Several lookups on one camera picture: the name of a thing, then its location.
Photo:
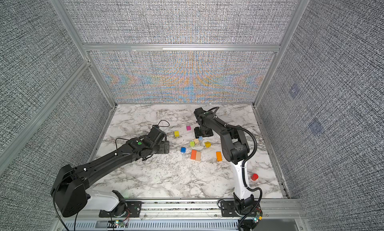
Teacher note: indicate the aluminium mounting rail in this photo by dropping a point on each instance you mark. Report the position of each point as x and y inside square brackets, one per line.
[205, 209]

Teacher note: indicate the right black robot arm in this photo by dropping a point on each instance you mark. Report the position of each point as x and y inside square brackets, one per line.
[238, 147]

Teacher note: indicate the yellow wedge wood block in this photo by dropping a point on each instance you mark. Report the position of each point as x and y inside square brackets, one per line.
[207, 144]

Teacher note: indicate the natural tan wood block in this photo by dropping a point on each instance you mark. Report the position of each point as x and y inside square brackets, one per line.
[198, 156]

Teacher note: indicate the orange wood block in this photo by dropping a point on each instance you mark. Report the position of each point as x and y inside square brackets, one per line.
[219, 156]

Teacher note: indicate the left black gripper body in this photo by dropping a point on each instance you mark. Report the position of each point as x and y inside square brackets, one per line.
[161, 148]

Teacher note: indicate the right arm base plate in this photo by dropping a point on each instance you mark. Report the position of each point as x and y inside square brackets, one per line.
[228, 209]

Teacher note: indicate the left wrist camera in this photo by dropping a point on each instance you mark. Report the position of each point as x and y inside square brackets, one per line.
[156, 135]

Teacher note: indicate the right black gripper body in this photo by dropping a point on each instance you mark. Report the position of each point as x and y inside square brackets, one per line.
[199, 131]

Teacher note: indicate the red-orange wood block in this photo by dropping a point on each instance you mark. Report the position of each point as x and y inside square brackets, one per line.
[193, 154]

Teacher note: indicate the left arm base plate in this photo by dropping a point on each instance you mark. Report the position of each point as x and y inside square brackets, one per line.
[130, 209]

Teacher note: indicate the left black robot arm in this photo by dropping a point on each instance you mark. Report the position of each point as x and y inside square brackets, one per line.
[69, 190]

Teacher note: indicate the red wood cylinder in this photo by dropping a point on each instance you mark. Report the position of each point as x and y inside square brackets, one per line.
[255, 177]

